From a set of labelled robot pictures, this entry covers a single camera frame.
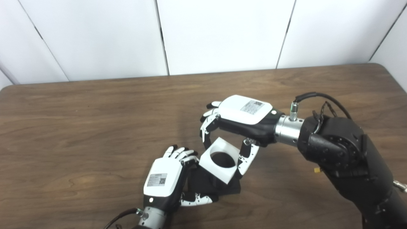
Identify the black peg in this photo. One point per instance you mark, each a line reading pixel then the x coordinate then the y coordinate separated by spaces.
pixel 203 184

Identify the white square piece with hole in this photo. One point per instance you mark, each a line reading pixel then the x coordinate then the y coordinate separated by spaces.
pixel 210 165

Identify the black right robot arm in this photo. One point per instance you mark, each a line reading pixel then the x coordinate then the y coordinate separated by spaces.
pixel 346 152

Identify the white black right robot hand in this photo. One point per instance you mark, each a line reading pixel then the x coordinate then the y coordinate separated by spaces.
pixel 248 116

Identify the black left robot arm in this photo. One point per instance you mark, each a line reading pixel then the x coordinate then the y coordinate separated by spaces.
pixel 151 218

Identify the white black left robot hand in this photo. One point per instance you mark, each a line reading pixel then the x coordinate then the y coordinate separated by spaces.
pixel 162 181

